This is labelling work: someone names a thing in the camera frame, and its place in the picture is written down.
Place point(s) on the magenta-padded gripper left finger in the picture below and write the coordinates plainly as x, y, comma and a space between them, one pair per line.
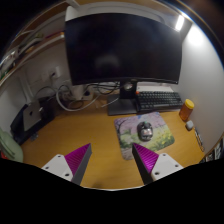
77, 159

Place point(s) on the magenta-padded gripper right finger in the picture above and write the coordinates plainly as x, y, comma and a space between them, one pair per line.
146, 159

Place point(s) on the transparent computer mouse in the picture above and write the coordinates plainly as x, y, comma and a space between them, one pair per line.
145, 131

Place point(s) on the cherry blossom print mouse pad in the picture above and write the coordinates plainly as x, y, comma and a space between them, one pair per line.
128, 136

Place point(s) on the small white case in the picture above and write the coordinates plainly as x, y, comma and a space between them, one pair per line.
189, 125

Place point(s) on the black keyboard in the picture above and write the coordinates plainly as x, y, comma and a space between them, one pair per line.
159, 100

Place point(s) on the orange bottle with yellow lid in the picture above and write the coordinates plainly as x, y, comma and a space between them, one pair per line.
186, 110

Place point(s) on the silver mini computer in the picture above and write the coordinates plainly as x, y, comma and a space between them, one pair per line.
31, 116

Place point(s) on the white power strip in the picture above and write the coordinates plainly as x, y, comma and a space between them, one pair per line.
88, 94

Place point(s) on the black box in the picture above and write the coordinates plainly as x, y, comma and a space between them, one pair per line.
18, 128

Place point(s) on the white charger block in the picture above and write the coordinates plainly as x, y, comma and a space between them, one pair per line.
77, 92

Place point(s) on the pale green object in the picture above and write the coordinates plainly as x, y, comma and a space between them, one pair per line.
10, 146

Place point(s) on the flat white box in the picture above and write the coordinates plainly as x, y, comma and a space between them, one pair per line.
155, 88

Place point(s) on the black curved monitor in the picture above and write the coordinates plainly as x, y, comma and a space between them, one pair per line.
123, 46

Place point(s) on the white wall outlet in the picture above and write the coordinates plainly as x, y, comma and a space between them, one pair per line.
56, 72

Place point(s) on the wooden wall shelf unit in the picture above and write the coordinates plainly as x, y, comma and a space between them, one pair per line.
30, 50

